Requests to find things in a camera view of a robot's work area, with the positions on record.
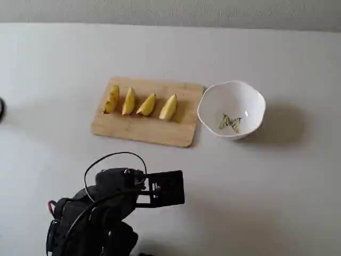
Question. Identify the apple slice with red skin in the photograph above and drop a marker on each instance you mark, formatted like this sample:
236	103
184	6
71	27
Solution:
168	108

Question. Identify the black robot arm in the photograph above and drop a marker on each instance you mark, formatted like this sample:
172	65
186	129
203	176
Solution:
88	229

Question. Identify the bamboo cutting board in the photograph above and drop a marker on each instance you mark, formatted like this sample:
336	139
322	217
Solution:
149	130

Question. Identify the narrow yellow apple slice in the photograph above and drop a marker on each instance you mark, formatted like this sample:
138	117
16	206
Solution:
128	102

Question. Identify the large browned apple slice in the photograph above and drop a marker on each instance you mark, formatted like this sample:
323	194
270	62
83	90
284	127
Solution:
112	100

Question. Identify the small yellow apple slice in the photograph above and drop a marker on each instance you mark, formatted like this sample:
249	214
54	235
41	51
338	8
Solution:
147	106

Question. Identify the white bowl with butterfly print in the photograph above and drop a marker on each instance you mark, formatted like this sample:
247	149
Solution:
231	101

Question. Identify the black round object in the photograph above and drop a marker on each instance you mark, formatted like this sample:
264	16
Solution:
1	109

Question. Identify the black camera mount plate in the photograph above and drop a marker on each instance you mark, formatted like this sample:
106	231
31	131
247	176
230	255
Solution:
170	186

